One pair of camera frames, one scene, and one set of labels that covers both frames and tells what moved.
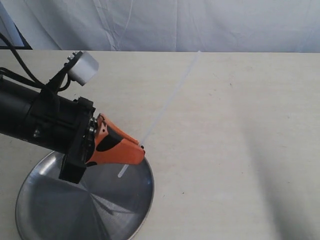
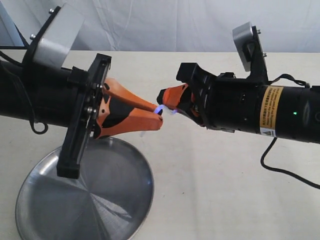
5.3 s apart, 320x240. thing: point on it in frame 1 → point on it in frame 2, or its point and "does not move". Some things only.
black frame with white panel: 9,29 does not move
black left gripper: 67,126 → 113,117
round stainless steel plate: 110,201 does not move
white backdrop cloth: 217,26 does not move
